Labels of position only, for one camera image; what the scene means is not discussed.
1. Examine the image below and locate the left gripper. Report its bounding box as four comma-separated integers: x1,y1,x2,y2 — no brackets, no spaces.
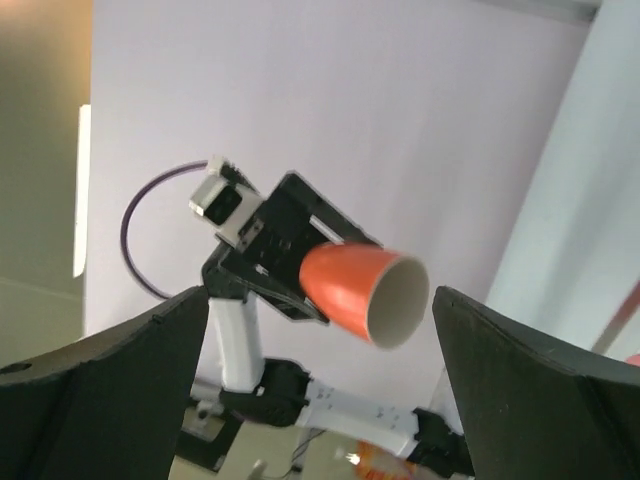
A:
201,171,380,324

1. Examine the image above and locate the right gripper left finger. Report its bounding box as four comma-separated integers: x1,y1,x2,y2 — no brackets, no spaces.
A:
1,287,208,479

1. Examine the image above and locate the pink cream floral plate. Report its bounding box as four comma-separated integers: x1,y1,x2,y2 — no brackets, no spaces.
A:
591,283,639,355

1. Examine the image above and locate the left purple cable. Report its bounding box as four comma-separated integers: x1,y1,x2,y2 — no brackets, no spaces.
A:
122,158,211,302

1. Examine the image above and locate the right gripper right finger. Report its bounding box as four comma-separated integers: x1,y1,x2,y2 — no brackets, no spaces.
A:
432,286,639,480

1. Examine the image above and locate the orange white mug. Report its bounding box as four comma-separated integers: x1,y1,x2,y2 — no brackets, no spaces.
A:
299,243,429,350

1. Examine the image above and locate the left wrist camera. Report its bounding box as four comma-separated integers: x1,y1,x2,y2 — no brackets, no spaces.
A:
189,155,264,247

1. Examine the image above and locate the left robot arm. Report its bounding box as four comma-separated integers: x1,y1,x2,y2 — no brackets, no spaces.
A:
190,165,474,478

